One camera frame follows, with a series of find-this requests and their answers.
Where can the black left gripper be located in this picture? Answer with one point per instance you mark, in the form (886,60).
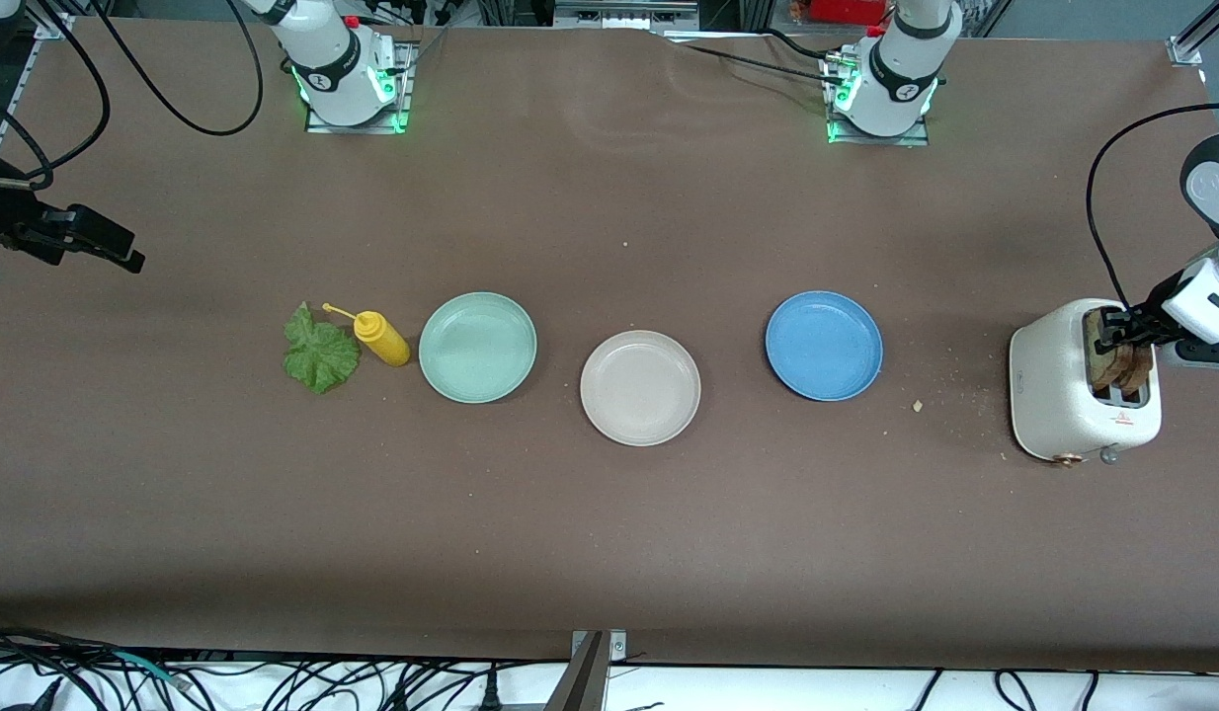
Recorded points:
(1139,323)

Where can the brown bread slice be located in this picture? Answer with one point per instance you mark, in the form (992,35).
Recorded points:
(1108,367)
(1141,373)

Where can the yellow squeeze sauce bottle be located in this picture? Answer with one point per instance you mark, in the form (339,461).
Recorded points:
(384,341)

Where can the blue plate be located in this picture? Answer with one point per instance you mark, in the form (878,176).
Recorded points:
(824,346)

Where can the mint green plate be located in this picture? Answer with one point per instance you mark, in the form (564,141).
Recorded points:
(477,348)

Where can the beige plate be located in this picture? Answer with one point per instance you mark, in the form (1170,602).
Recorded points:
(640,388)

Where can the white two-slot toaster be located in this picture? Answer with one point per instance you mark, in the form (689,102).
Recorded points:
(1054,395)

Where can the green lettuce leaf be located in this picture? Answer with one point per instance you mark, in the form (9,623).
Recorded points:
(320,354)

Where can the red box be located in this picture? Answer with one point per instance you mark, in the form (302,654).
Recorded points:
(847,10)

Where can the aluminium frame profile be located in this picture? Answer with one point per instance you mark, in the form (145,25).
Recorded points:
(1197,35)
(27,74)

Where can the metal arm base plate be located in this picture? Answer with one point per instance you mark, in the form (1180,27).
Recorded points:
(358,123)
(876,140)

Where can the metal corner bracket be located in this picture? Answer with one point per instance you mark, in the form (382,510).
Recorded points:
(617,644)

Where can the dark frame bar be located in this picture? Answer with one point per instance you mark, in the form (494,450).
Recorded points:
(582,681)

